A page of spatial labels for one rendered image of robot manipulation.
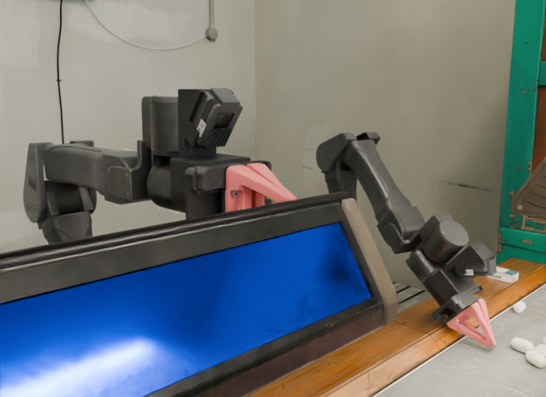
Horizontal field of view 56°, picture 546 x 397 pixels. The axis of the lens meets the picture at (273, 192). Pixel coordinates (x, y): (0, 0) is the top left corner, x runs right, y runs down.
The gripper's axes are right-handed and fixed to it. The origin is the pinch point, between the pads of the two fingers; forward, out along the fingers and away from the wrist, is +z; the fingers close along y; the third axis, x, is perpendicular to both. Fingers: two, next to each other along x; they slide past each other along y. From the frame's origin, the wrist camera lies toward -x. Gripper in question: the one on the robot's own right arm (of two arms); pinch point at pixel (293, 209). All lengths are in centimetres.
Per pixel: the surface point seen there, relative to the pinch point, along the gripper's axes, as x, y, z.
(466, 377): 33, 41, 0
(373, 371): 31.2, 29.5, -9.7
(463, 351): 33, 50, -4
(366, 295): 0.8, -10.8, 15.2
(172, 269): -2.6, -21.4, 12.7
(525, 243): 27, 106, -14
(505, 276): 30, 84, -10
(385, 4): -54, 181, -109
